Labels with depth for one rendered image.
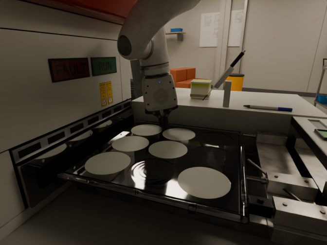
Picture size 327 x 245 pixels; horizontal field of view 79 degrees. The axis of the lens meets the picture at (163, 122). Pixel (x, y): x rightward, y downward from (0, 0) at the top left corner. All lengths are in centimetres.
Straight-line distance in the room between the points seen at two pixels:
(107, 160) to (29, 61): 25
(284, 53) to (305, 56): 50
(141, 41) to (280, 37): 631
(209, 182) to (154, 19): 36
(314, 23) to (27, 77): 661
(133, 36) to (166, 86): 18
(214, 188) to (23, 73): 40
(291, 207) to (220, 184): 11
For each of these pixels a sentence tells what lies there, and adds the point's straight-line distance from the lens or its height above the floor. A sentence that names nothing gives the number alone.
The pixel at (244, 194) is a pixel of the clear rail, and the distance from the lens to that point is 39.
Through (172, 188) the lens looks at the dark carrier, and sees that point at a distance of 39.
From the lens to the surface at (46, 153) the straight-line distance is 48.
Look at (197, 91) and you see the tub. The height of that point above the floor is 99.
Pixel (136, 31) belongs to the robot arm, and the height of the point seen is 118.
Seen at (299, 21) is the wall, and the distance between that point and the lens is 675.
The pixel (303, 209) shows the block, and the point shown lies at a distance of 40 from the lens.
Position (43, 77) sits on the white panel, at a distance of 47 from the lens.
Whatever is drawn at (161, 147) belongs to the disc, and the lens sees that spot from 53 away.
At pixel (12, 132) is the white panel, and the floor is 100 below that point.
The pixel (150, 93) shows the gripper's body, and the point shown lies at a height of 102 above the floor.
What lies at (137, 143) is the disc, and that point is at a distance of 56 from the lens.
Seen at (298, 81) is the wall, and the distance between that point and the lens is 675.
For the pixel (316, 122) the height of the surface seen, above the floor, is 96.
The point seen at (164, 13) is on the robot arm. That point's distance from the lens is 49.
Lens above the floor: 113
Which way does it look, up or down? 19 degrees down
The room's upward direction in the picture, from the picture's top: straight up
